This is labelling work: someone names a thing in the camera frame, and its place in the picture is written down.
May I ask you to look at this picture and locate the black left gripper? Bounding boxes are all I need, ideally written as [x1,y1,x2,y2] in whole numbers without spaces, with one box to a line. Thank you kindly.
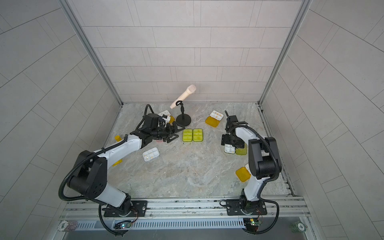
[150,121,186,143]

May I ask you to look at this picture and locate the left green circuit board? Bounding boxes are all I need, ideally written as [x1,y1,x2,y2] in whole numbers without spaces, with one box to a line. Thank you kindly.
[114,220,132,230]

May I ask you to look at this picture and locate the left round marker disc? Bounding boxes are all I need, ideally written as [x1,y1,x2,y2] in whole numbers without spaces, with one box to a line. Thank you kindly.
[58,221,70,232]

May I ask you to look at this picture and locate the round marker disc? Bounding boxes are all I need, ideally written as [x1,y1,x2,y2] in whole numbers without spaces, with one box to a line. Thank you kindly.
[292,222,307,233]
[58,221,70,232]

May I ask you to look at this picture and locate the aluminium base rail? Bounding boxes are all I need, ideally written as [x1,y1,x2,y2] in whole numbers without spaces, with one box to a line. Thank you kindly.
[58,194,311,221]

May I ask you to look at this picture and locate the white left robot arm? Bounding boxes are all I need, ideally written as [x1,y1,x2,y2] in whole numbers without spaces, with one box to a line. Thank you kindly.
[58,113,185,216]

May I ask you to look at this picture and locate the right round marker disc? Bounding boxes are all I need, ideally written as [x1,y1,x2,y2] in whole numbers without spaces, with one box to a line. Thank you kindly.
[292,222,307,233]

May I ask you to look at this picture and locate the black microphone stand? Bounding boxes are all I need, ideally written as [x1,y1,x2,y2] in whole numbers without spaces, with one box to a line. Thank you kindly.
[176,100,192,127]

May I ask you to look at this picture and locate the beige microphone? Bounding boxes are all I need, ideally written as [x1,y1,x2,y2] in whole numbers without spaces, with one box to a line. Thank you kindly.
[170,85,197,109]

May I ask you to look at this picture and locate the right green circuit board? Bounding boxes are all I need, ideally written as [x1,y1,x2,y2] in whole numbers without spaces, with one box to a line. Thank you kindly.
[243,218,262,231]

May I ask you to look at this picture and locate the clear pillbox white tray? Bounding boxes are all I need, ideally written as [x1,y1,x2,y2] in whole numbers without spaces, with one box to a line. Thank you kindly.
[142,147,164,171]

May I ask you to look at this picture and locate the green circuit board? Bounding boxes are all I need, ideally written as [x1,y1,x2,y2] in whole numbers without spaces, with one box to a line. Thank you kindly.
[243,218,262,231]
[114,220,132,230]

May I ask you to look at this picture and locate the green pillbox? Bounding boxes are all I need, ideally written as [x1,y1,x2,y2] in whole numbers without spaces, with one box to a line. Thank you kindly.
[193,129,204,142]
[182,129,193,142]
[224,144,247,155]

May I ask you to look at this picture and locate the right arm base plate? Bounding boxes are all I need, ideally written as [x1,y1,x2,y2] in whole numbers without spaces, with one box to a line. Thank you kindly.
[220,199,268,216]

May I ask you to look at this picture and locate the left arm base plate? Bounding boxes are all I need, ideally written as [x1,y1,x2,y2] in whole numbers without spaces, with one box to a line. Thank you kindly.
[102,201,148,218]

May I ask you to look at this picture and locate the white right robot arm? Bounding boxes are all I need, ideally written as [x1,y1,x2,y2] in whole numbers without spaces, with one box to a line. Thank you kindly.
[222,115,282,215]

